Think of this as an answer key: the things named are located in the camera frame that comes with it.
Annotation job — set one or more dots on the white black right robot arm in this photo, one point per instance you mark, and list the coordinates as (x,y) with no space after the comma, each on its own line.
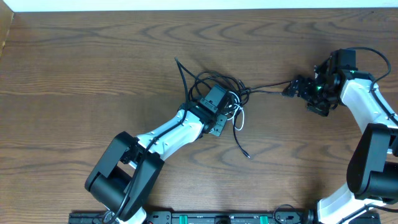
(371,181)

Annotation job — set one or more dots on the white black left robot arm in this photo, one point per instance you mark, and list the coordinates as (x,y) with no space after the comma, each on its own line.
(127,171)

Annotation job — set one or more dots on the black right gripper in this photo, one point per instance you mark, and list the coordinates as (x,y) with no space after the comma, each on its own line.
(321,109)

